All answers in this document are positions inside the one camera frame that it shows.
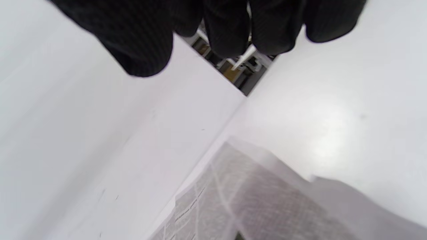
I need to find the person's right hand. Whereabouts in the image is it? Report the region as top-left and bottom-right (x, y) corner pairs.
(48, 0), (367, 78)

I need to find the printed newspaper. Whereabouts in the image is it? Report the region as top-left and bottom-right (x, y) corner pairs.
(147, 137), (427, 240)

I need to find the cream pole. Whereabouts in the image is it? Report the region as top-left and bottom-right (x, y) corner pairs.
(231, 44), (257, 71)

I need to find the white backdrop board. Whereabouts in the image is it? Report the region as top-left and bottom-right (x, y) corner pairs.
(0, 0), (247, 240)

